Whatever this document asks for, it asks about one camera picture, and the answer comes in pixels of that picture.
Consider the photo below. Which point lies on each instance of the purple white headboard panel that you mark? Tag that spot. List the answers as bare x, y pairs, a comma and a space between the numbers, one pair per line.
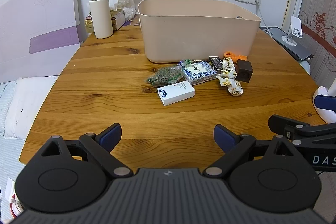
39, 37

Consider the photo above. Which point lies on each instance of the white phone stand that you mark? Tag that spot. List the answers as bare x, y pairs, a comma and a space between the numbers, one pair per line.
295, 31

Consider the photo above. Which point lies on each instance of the blue white porcelain pattern box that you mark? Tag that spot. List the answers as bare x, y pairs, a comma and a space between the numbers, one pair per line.
197, 71

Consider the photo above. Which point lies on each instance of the white thermos bottle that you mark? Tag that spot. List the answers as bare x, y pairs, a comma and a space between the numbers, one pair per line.
102, 23

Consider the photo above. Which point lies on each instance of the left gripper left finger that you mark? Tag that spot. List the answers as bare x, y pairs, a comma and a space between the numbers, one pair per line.
67, 175

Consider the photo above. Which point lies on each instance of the green dried herb bag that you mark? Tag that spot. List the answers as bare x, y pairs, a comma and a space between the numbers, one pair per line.
166, 76

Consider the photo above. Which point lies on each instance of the white pillow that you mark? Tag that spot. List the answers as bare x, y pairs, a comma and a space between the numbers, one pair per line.
29, 95

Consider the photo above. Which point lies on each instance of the beige plastic storage bin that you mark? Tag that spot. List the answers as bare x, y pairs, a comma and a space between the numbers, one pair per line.
175, 30

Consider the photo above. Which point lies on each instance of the grey laptop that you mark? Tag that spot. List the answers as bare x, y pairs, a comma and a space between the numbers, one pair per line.
299, 52

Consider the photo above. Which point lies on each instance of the white medicine box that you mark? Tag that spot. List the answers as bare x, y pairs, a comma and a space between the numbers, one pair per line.
175, 92

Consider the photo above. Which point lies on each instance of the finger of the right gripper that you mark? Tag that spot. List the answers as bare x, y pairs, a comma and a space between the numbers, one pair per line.
293, 129
325, 102

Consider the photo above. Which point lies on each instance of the tissue box with tissue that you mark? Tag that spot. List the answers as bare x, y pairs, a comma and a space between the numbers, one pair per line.
121, 11

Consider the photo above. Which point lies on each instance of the light blue bed sheet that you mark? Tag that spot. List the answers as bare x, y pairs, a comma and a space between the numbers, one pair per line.
10, 152

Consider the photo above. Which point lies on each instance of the red white object on floor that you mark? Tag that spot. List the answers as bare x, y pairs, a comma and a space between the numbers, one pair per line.
14, 204

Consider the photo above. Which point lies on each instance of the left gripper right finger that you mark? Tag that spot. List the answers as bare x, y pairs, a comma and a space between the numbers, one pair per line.
270, 176

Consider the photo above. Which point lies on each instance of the dark brown wooden cube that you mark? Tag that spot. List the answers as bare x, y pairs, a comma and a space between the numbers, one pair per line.
244, 71

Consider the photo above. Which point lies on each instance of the yellow floral cloth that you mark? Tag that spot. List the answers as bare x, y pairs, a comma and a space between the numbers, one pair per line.
227, 77

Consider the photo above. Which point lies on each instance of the gold wrapped box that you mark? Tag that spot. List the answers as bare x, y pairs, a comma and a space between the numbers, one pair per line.
89, 24

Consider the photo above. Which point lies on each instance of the small black card box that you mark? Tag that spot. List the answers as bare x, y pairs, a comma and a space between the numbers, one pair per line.
216, 63

